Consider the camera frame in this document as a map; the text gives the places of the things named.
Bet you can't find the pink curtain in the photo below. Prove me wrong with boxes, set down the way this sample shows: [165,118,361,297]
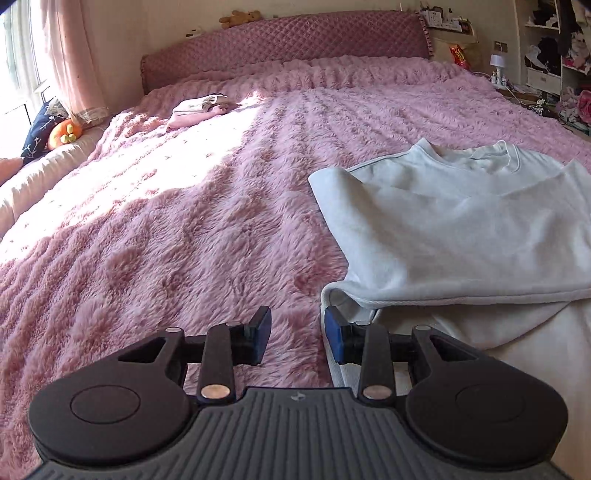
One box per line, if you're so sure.
[39,0,112,126]

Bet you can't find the orange plush toy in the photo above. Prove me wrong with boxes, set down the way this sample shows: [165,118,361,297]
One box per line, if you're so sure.
[47,119,84,151]

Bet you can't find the folded pink and white clothes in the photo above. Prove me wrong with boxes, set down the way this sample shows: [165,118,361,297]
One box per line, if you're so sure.
[167,93,241,130]

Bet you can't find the cluttered wall shelf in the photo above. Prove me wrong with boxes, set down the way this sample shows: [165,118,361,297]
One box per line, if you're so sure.
[418,4,477,37]

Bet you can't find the white table lamp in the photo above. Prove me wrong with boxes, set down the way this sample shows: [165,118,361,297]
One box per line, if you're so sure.
[488,54,507,87]

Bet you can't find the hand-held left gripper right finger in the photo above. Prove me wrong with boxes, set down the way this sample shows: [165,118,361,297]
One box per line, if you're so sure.
[324,305,481,403]

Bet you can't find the cream bench cushion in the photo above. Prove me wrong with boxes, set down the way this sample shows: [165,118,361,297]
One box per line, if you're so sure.
[0,121,112,237]

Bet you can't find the pink fluffy blanket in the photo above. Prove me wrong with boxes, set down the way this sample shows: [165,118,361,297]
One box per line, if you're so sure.
[0,55,591,480]

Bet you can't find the navy floral pillow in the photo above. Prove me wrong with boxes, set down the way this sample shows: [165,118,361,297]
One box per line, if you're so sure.
[21,98,70,163]

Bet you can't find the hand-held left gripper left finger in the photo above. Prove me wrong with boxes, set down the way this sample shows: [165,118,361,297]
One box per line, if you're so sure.
[117,305,272,404]

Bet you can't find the white open wardrobe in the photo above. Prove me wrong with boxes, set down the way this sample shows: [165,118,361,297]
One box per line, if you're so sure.
[515,0,591,127]

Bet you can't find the brown teddy bear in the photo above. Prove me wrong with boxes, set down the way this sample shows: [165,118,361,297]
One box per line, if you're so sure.
[219,10,262,29]

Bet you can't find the red snack bag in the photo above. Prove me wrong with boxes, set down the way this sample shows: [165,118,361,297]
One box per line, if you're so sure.
[448,44,472,70]

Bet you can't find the mauve quilted headboard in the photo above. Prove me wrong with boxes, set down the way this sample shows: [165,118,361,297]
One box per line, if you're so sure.
[141,10,435,95]

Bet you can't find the pile of clothes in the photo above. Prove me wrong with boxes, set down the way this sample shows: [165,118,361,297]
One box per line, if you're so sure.
[525,0,591,125]

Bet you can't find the white printed sweatshirt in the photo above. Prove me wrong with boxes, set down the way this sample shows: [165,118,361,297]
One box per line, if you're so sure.
[308,138,591,480]

